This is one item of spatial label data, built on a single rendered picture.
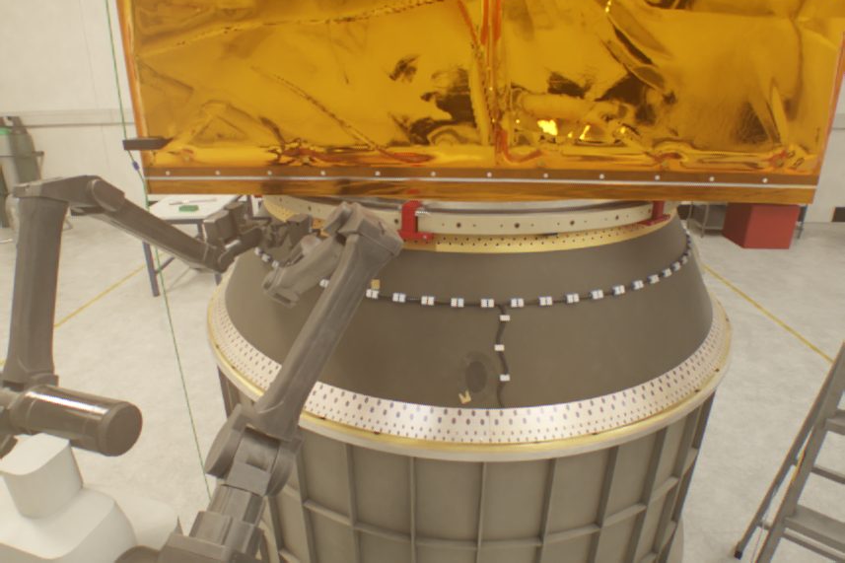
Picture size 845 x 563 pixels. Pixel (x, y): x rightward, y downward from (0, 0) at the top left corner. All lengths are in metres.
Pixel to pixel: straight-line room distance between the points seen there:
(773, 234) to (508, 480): 1.06
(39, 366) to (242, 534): 0.48
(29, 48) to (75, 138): 1.36
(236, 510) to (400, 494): 0.89
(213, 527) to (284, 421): 0.15
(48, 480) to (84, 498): 0.05
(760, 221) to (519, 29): 0.91
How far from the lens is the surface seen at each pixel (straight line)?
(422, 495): 1.51
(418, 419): 1.35
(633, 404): 1.51
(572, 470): 1.52
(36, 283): 0.98
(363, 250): 0.70
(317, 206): 1.45
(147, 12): 1.53
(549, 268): 1.38
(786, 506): 1.80
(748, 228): 1.68
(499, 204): 1.32
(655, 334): 1.60
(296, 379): 0.70
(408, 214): 1.28
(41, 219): 0.99
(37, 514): 0.78
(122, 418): 0.74
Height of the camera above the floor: 2.07
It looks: 20 degrees down
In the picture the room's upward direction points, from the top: straight up
